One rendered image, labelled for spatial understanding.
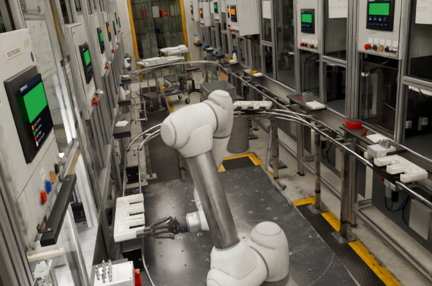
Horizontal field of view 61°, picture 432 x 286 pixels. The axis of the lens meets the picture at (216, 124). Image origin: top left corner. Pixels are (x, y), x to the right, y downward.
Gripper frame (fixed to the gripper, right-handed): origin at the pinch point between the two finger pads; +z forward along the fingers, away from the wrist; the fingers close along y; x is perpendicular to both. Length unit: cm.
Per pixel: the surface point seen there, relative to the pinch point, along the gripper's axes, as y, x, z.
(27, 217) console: 55, 70, 20
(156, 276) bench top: -19.8, 6.7, -2.6
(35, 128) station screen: 72, 56, 17
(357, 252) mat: -86, -51, -144
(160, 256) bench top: -19.8, -6.5, -5.4
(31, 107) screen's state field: 77, 54, 17
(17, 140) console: 72, 63, 20
